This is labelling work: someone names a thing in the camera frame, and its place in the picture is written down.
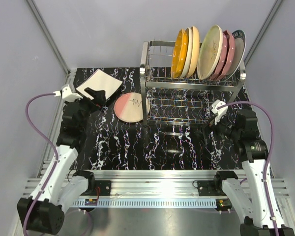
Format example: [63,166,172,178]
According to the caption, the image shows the yellow dotted plate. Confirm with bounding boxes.
[171,29,188,78]

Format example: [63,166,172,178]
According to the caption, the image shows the pink speckled plate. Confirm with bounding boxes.
[114,92,143,123]

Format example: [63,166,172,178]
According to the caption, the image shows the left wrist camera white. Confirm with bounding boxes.
[54,84,83,102]

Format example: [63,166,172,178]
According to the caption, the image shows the grey green-rimmed plate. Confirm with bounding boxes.
[224,29,246,79]

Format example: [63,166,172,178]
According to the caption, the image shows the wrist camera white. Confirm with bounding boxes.
[54,84,83,102]
[209,100,228,126]

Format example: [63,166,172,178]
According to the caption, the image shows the pink dotted plate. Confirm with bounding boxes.
[210,30,235,81]

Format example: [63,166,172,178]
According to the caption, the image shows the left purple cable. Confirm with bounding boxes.
[22,92,62,236]

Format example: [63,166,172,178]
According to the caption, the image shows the cream bordered plate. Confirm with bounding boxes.
[197,25,223,80]

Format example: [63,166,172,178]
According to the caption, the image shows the purple cable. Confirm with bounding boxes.
[217,101,280,236]
[22,92,62,236]

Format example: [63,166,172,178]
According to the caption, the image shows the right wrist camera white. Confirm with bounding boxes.
[209,100,228,126]

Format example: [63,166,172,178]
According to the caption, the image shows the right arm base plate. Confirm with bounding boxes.
[197,180,226,197]

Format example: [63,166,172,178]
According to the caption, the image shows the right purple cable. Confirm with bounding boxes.
[217,101,280,236]

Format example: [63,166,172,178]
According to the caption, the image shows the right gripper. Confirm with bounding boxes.
[194,111,241,145]

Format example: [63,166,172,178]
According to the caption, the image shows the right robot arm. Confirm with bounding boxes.
[203,108,295,236]

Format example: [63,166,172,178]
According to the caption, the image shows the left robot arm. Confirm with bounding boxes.
[17,85,106,236]

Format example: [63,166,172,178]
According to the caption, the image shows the stainless steel dish rack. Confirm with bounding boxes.
[139,41,246,126]

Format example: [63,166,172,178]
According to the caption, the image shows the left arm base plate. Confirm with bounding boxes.
[88,180,112,196]

